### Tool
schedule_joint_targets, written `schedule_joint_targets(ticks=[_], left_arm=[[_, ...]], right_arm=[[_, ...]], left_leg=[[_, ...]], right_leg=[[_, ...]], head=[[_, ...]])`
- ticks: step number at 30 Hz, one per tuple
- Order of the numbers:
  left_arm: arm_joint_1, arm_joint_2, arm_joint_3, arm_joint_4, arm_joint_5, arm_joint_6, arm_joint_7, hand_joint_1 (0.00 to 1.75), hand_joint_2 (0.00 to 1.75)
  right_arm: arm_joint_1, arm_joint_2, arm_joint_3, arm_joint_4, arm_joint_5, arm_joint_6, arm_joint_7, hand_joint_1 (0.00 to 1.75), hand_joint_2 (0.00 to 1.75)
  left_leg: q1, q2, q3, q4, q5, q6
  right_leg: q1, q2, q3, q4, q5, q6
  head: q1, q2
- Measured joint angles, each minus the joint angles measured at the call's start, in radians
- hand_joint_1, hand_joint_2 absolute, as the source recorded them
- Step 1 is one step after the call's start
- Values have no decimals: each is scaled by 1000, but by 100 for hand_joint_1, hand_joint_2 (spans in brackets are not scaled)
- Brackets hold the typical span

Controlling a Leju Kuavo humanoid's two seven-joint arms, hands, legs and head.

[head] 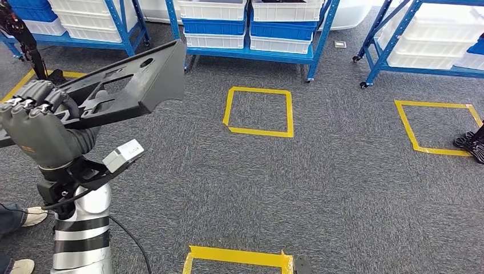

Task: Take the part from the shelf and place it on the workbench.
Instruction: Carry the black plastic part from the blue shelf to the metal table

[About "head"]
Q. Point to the black plastic plate part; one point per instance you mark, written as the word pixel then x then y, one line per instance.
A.
pixel 162 75

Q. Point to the person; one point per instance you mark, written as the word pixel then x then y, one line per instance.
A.
pixel 9 219
pixel 465 140

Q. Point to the blue metal shelf rack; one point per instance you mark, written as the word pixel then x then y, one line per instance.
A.
pixel 227 53
pixel 435 73
pixel 56 41

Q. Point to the white car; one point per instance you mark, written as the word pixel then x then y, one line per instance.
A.
pixel 348 15

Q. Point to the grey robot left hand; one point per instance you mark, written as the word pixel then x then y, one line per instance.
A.
pixel 41 140

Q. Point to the dark mechanical leg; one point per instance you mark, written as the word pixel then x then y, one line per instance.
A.
pixel 22 34

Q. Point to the black robot right foot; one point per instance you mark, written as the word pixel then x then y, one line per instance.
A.
pixel 303 265

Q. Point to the yellow floor tape square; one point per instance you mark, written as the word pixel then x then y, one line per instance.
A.
pixel 435 103
pixel 261 132

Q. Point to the small floor outlet plate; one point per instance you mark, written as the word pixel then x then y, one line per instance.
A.
pixel 340 44

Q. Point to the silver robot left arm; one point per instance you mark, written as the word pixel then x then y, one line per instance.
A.
pixel 83 249

